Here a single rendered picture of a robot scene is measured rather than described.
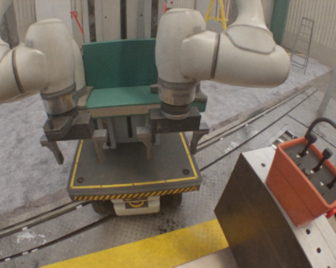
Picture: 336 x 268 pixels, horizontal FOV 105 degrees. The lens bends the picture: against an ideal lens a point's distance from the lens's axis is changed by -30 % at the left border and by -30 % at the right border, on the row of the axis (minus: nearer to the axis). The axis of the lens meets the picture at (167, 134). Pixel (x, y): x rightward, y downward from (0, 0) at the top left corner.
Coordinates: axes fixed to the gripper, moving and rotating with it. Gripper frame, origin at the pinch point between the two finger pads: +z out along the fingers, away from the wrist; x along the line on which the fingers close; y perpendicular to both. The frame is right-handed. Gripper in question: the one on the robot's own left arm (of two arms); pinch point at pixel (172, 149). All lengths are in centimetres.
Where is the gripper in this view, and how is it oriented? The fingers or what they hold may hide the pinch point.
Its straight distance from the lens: 54.8
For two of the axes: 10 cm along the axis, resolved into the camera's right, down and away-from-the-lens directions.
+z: -0.5, 7.8, 6.2
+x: 9.8, -0.7, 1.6
